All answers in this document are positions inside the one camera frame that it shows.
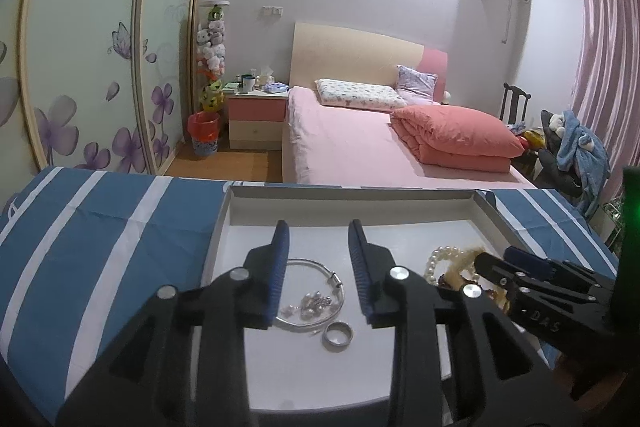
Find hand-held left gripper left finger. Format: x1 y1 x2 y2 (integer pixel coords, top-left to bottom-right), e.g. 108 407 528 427
55 220 292 427

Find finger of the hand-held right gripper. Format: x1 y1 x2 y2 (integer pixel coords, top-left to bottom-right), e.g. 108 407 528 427
473 252 533 300
504 246 566 280

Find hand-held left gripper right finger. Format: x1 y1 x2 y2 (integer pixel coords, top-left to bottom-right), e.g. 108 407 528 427
347 218 584 427

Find thin silver bangle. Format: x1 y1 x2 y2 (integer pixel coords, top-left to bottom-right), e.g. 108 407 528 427
271 257 347 334

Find yellow band bracelet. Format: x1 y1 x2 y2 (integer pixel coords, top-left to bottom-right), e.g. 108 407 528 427
439 248 483 290

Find pearl drop earrings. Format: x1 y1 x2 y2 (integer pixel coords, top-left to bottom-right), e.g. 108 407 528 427
280 290 335 323

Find white pearl bracelet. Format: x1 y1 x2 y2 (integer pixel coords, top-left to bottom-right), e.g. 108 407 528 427
423 245 482 284

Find silver finger ring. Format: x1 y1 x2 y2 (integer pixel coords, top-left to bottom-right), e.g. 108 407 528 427
321 321 355 349

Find grey cardboard tray box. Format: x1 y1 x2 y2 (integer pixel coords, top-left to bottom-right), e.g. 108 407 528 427
199 184 557 414

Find grey padded chair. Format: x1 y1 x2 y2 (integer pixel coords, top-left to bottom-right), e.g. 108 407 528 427
537 109 587 198

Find colourful toys pile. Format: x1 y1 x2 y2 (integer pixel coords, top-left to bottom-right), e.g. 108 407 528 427
516 126 544 154

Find bed with pink sheet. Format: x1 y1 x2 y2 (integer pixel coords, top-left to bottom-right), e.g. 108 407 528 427
281 85 537 190

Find blue plush garment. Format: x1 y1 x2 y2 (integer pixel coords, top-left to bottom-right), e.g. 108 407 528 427
549 109 610 219

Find folded coral duvet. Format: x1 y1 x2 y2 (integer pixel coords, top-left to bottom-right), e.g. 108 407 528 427
389 104 526 174

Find pink beige nightstand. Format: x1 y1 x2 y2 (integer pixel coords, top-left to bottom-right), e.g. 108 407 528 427
227 84 290 152

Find dark wooden chair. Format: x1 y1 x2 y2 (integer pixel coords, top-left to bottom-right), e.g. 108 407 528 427
498 82 531 128

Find red lined waste bin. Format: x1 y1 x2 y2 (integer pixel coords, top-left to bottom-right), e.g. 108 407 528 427
187 111 221 158

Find white patterned pillow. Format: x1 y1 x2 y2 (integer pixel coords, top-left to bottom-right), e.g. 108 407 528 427
314 78 409 110

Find blue white striped tablecloth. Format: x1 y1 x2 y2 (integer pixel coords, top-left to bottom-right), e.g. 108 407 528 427
0 166 622 419

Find purple floral pillow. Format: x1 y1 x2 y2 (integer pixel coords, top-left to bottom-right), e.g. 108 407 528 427
394 65 440 106

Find pink curtain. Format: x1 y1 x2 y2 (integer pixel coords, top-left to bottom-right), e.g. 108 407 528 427
570 0 640 168

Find beige pink headboard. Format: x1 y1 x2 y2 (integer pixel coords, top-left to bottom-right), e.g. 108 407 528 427
289 21 450 106

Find clear tube of plush toys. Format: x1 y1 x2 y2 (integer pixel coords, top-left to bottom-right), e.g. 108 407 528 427
195 0 231 114

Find flower print sliding wardrobe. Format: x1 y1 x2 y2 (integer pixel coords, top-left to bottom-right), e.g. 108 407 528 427
0 0 212 178

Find air conditioner power cable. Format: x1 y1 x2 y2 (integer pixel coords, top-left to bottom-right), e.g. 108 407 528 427
501 0 514 44

